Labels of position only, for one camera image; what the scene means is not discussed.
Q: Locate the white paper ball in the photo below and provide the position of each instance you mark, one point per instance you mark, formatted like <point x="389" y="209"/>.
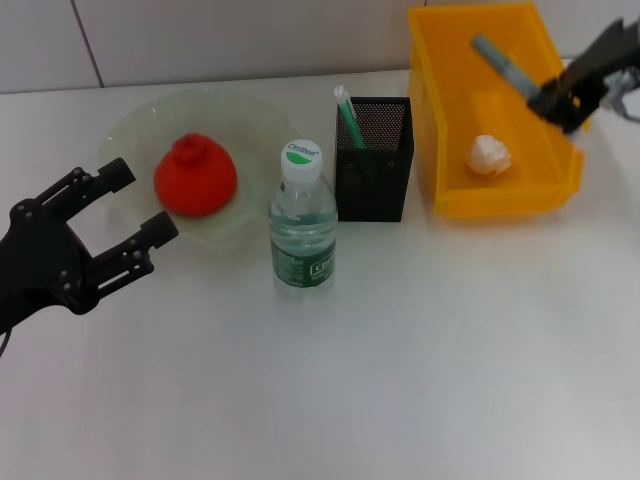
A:
<point x="489" y="155"/>

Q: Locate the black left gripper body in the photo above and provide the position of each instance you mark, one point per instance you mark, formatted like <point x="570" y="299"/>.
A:
<point x="35" y="265"/>

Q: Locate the red-orange toy orange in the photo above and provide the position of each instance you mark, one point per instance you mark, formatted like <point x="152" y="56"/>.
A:
<point x="200" y="175"/>

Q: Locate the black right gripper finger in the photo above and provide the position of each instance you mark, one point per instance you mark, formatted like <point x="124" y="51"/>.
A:
<point x="560" y="107"/>

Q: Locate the grey glitter pen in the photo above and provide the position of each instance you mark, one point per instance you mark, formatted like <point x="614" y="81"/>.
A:
<point x="505" y="62"/>

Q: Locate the clear water bottle green label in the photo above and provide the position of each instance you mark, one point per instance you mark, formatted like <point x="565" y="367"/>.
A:
<point x="302" y="240"/>

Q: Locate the mint green pen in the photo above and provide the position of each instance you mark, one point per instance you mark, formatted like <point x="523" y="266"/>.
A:
<point x="352" y="122"/>

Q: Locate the pale green glass fruit plate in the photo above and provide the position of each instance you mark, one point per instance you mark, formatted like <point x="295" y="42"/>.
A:
<point x="255" y="140"/>

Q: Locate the yellow plastic bin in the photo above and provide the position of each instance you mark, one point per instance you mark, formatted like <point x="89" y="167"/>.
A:
<point x="450" y="75"/>

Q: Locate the black mesh pen holder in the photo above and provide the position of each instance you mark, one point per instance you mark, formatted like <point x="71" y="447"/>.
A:
<point x="372" y="190"/>

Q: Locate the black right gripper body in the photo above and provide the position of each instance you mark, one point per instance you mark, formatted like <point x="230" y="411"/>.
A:
<point x="605" y="50"/>

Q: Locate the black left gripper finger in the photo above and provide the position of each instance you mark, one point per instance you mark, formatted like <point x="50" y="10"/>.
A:
<point x="160" y="229"/>
<point x="117" y="175"/>

